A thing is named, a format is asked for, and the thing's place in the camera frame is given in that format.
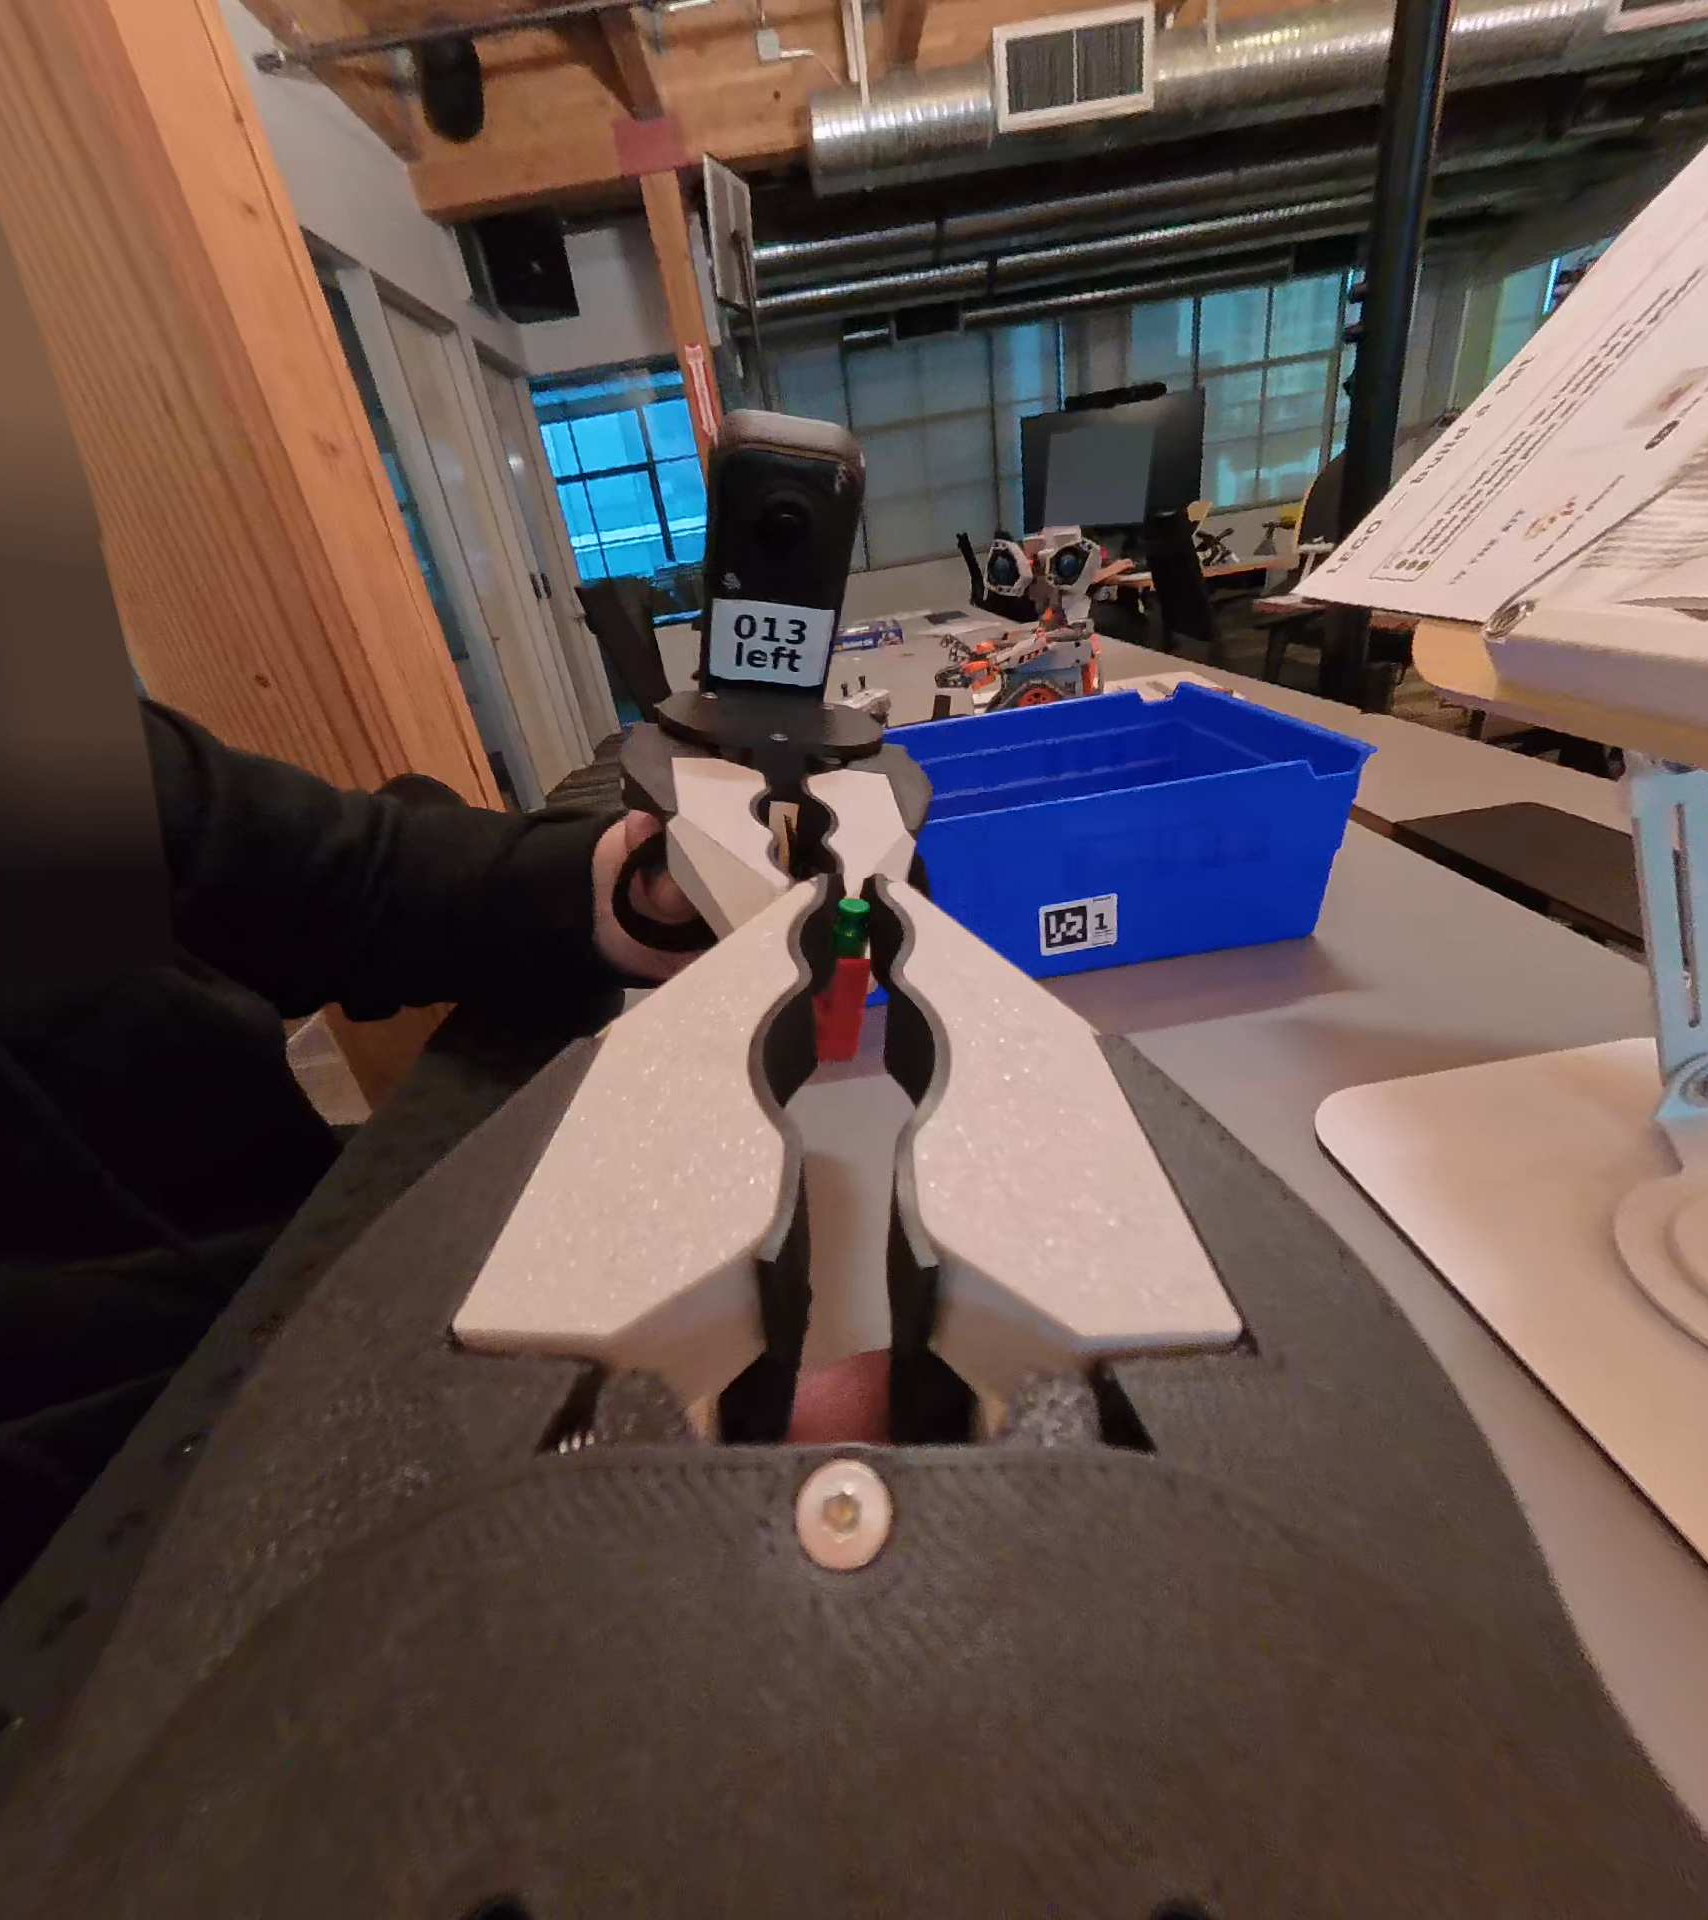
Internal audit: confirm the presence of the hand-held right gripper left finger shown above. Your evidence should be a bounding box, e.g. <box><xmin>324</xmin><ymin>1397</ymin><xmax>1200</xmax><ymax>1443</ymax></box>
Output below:
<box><xmin>452</xmin><ymin>876</ymin><xmax>830</xmax><ymax>1447</ymax></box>

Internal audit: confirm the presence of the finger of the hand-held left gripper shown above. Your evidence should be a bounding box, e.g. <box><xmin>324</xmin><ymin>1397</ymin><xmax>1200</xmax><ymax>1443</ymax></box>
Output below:
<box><xmin>663</xmin><ymin>755</ymin><xmax>800</xmax><ymax>936</ymax></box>
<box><xmin>806</xmin><ymin>763</ymin><xmax>927</xmax><ymax>890</ymax></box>

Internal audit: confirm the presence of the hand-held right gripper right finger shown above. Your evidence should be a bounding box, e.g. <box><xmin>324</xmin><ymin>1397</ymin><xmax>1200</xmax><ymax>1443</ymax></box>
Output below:
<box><xmin>861</xmin><ymin>874</ymin><xmax>1247</xmax><ymax>1447</ymax></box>

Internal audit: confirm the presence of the small red fan connector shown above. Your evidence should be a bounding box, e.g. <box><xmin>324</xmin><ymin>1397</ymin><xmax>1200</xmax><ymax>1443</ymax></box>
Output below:
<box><xmin>810</xmin><ymin>952</ymin><xmax>876</xmax><ymax>1066</ymax></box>

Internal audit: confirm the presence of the blue plastic bin white tag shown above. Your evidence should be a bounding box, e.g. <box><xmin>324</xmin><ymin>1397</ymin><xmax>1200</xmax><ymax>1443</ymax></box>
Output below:
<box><xmin>876</xmin><ymin>691</ymin><xmax>1378</xmax><ymax>985</ymax></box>

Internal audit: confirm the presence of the person's left forearm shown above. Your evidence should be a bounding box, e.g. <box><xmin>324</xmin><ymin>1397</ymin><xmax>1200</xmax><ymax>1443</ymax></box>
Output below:
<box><xmin>141</xmin><ymin>702</ymin><xmax>635</xmax><ymax>1041</ymax></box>

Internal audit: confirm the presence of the person's left hand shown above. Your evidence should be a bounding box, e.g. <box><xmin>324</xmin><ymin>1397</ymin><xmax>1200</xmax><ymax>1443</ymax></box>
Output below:
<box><xmin>591</xmin><ymin>817</ymin><xmax>715</xmax><ymax>981</ymax></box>

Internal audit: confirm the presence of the tracked toy robot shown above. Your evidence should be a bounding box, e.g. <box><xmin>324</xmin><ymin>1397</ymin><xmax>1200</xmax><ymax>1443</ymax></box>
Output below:
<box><xmin>937</xmin><ymin>524</ymin><xmax>1114</xmax><ymax>716</ymax></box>

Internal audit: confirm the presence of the black computer monitor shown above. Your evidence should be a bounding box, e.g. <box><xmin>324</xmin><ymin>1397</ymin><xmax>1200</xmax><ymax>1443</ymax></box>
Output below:
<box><xmin>1018</xmin><ymin>386</ymin><xmax>1211</xmax><ymax>530</ymax></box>

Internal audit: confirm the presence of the white document stand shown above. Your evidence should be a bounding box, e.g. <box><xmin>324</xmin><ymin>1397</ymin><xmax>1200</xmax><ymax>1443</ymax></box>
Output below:
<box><xmin>1310</xmin><ymin>593</ymin><xmax>1708</xmax><ymax>1674</ymax></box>

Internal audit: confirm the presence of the white air vent grille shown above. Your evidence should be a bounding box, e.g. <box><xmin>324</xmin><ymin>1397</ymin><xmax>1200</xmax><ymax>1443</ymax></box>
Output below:
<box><xmin>992</xmin><ymin>4</ymin><xmax>1161</xmax><ymax>133</ymax></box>

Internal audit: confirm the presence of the large wooden pillar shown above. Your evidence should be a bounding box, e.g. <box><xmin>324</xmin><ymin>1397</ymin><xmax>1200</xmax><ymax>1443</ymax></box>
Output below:
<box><xmin>0</xmin><ymin>0</ymin><xmax>507</xmax><ymax>1112</ymax></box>

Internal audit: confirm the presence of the person's dark clothing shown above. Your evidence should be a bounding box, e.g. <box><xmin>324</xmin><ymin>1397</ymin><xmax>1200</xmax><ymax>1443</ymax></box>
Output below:
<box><xmin>0</xmin><ymin>961</ymin><xmax>355</xmax><ymax>1729</ymax></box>

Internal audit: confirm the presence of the black steel column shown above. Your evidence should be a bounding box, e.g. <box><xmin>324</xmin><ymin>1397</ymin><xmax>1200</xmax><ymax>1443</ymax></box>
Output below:
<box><xmin>1318</xmin><ymin>0</ymin><xmax>1461</xmax><ymax>711</ymax></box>

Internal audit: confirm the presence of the black wall speaker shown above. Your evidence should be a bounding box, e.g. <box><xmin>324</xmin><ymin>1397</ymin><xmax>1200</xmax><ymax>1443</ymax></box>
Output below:
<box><xmin>470</xmin><ymin>211</ymin><xmax>584</xmax><ymax>326</ymax></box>

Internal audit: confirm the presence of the silver ceiling duct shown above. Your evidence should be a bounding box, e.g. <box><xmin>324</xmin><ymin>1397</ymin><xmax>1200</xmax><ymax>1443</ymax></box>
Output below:
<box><xmin>806</xmin><ymin>0</ymin><xmax>1708</xmax><ymax>199</ymax></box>

